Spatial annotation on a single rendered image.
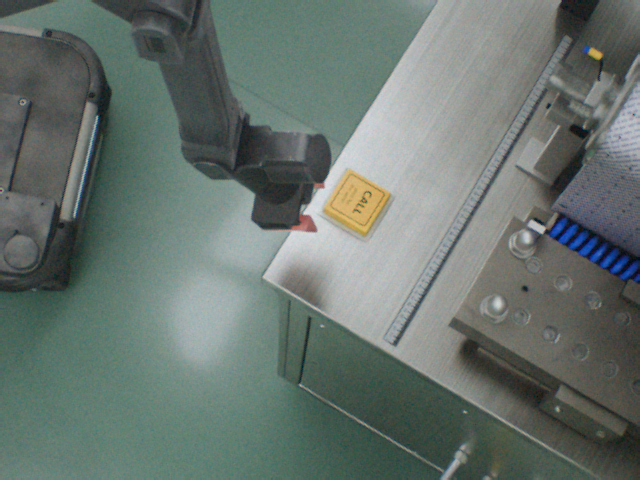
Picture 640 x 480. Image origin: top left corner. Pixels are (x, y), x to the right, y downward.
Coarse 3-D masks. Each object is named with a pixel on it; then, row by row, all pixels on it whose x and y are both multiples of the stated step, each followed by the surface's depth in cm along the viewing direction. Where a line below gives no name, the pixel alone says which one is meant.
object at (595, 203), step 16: (576, 176) 152; (592, 176) 149; (576, 192) 156; (592, 192) 154; (608, 192) 151; (624, 192) 148; (560, 208) 164; (576, 208) 161; (592, 208) 158; (608, 208) 155; (624, 208) 152; (592, 224) 163; (608, 224) 160; (624, 224) 157; (608, 240) 164; (624, 240) 161
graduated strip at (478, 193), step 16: (560, 48) 185; (544, 80) 184; (528, 96) 183; (544, 96) 183; (528, 112) 182; (512, 128) 182; (512, 144) 181; (496, 160) 180; (480, 176) 180; (496, 176) 180; (480, 192) 179; (464, 208) 178; (464, 224) 178; (448, 240) 177; (448, 256) 176; (432, 272) 176; (416, 288) 175; (416, 304) 174; (400, 320) 174; (384, 336) 173; (400, 336) 173
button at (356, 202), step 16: (352, 176) 176; (336, 192) 176; (352, 192) 176; (368, 192) 176; (384, 192) 176; (336, 208) 175; (352, 208) 175; (368, 208) 175; (352, 224) 175; (368, 224) 175
